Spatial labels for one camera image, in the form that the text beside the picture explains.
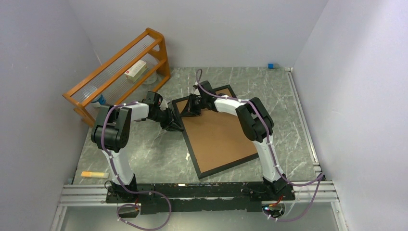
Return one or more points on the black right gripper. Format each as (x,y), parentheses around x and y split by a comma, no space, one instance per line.
(190,109)

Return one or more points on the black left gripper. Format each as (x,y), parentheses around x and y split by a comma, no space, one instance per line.
(171,124)

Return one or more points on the black picture frame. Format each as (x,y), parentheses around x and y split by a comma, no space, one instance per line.
(223,170)

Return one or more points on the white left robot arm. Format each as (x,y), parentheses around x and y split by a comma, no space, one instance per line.
(112,129)

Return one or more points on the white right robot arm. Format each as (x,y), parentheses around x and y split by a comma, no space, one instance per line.
(255,121)

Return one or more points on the white red medicine box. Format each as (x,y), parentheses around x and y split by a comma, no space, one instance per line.
(136,71)

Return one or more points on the orange wooden shelf rack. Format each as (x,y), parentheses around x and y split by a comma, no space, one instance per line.
(109,79)

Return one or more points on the blue labelled plastic bottle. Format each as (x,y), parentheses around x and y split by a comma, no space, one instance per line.
(98,101)

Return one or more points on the blue capped small bottle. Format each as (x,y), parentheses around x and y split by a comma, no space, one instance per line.
(273,66)

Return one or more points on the orange yellow marker pen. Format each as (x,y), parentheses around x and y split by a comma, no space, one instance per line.
(89,174)

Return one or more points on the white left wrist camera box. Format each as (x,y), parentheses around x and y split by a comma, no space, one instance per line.
(164,105)

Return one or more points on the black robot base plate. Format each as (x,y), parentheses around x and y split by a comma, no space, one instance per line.
(191,197)

